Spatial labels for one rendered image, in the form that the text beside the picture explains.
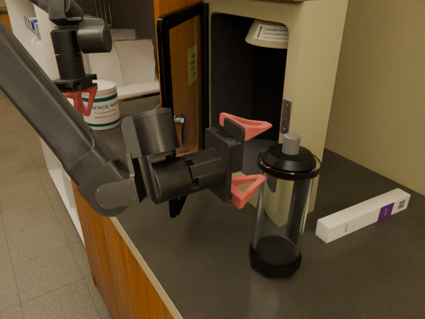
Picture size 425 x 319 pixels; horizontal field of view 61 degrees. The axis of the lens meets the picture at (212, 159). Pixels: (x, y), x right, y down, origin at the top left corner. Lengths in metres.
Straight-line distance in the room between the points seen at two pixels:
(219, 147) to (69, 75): 0.48
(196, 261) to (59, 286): 1.44
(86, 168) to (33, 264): 1.83
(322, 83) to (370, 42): 0.39
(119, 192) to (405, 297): 0.54
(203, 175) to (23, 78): 0.27
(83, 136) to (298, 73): 0.39
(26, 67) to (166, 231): 0.46
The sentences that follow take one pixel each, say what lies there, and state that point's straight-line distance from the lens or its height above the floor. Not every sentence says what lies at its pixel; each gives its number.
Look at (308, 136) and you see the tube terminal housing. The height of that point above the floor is 1.15.
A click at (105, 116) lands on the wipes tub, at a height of 0.99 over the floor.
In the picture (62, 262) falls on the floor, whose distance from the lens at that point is 2.25.
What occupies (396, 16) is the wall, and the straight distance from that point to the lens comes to 1.07.
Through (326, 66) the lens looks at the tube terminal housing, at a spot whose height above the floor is 1.29.
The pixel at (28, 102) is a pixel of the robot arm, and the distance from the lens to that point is 0.53.
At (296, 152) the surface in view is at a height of 1.19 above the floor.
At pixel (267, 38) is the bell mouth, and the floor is 1.33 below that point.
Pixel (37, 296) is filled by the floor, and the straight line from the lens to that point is 2.12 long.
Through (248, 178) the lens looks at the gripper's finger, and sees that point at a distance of 0.61.
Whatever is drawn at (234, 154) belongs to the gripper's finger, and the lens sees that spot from 0.51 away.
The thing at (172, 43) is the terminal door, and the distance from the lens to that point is 0.67.
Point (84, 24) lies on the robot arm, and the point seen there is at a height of 1.35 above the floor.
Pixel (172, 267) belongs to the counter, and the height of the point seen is 0.94.
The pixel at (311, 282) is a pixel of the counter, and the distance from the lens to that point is 0.73.
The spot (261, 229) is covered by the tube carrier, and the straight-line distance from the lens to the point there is 0.67.
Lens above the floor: 1.46
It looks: 28 degrees down
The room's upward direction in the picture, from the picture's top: straight up
